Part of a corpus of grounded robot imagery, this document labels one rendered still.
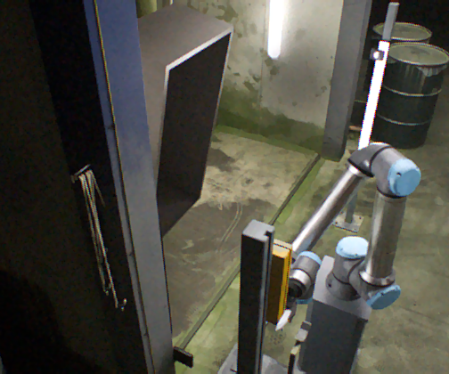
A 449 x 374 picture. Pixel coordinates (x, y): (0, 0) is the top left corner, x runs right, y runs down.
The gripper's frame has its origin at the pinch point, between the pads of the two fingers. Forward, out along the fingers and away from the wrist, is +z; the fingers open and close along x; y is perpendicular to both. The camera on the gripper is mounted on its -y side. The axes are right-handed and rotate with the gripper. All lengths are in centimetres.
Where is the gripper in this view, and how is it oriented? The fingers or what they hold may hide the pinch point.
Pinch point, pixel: (272, 324)
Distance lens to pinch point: 154.5
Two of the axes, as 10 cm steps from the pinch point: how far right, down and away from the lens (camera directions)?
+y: 0.0, 8.0, 6.0
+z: -4.8, 5.2, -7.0
